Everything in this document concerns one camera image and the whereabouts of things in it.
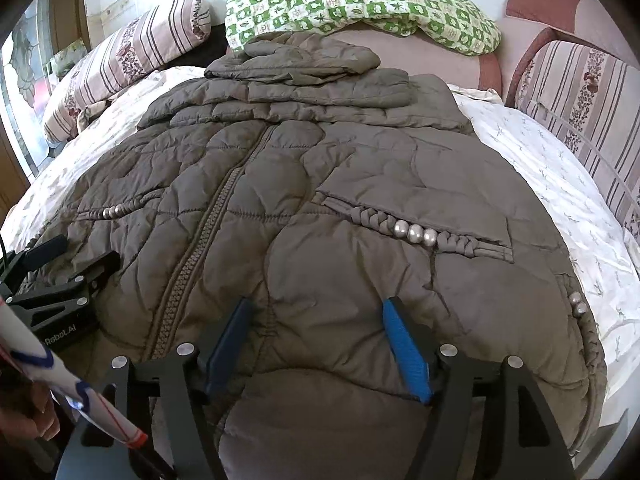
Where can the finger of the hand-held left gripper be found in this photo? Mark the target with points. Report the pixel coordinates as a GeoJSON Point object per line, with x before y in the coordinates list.
{"type": "Point", "coordinates": [95, 272]}
{"type": "Point", "coordinates": [45, 250]}

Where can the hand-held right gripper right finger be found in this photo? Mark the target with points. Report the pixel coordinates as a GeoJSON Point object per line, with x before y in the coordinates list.
{"type": "Point", "coordinates": [407, 355]}

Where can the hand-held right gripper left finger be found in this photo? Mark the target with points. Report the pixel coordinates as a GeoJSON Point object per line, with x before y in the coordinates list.
{"type": "Point", "coordinates": [227, 350]}

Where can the grey-brown hooded puffer jacket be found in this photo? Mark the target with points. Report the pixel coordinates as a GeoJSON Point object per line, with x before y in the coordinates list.
{"type": "Point", "coordinates": [325, 185]}

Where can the person's left hand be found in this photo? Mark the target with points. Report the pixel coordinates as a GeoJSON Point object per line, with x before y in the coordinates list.
{"type": "Point", "coordinates": [35, 417]}

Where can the floral cloth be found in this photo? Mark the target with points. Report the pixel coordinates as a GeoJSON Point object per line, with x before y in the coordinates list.
{"type": "Point", "coordinates": [90, 112]}

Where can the stained glass window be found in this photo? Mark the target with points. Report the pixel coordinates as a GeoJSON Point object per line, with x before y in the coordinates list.
{"type": "Point", "coordinates": [25, 70]}

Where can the pale patterned bag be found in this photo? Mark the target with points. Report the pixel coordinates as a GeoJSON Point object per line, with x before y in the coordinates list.
{"type": "Point", "coordinates": [67, 57]}

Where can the striped floral pillow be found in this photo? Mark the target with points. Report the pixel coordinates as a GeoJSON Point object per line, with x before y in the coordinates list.
{"type": "Point", "coordinates": [590, 100]}
{"type": "Point", "coordinates": [125, 50]}

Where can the white leaf-print bed sheet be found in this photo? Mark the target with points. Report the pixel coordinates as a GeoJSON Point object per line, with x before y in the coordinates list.
{"type": "Point", "coordinates": [540, 170]}

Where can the wooden door frame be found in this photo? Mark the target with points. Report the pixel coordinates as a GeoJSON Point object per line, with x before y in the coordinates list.
{"type": "Point", "coordinates": [10, 175]}

